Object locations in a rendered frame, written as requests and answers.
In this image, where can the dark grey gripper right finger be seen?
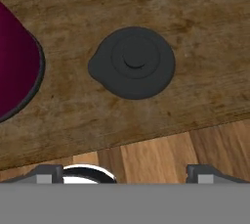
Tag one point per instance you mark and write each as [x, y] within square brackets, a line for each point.
[200, 173]

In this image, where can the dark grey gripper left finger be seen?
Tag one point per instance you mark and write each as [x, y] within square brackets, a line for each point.
[49, 173]

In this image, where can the white and black round object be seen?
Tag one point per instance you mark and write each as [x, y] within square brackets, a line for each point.
[88, 174]

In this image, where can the dark grey blender lid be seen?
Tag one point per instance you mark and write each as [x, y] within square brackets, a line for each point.
[133, 62]

